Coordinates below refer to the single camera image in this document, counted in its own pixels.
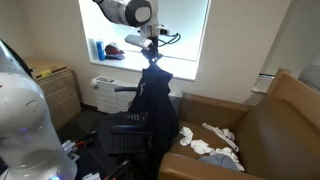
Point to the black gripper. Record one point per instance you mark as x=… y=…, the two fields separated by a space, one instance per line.
x=152 y=43

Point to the wooden drawer dresser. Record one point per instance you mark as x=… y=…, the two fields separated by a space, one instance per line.
x=58 y=93

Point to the black red pen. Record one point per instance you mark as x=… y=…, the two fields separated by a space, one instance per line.
x=118 y=170

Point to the black mesh office chair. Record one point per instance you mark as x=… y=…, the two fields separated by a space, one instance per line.
x=123 y=133

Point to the yellow sticky note pad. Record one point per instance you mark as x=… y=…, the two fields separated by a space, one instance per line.
x=46 y=72

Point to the red and blue windowsill items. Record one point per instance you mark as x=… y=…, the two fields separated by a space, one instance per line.
x=114 y=51

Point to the blue bottle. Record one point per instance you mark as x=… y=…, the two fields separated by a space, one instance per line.
x=100 y=50

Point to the grey blue cloth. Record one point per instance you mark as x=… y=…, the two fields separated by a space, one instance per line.
x=220 y=161

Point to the long white sock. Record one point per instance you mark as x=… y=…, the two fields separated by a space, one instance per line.
x=220 y=133

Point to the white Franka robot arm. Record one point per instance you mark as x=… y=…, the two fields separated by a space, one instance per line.
x=26 y=126

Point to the black shirt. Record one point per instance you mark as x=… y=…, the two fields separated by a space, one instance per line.
x=155 y=106

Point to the white small packets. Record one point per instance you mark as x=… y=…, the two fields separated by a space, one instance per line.
x=69 y=148

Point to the brown leather armchair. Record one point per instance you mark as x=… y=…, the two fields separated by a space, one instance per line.
x=276 y=133

